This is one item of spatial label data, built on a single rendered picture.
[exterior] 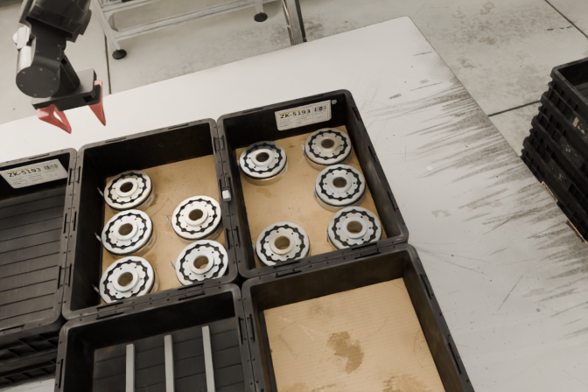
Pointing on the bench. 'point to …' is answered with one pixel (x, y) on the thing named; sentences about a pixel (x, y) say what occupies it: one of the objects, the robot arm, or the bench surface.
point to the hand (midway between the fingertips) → (86, 124)
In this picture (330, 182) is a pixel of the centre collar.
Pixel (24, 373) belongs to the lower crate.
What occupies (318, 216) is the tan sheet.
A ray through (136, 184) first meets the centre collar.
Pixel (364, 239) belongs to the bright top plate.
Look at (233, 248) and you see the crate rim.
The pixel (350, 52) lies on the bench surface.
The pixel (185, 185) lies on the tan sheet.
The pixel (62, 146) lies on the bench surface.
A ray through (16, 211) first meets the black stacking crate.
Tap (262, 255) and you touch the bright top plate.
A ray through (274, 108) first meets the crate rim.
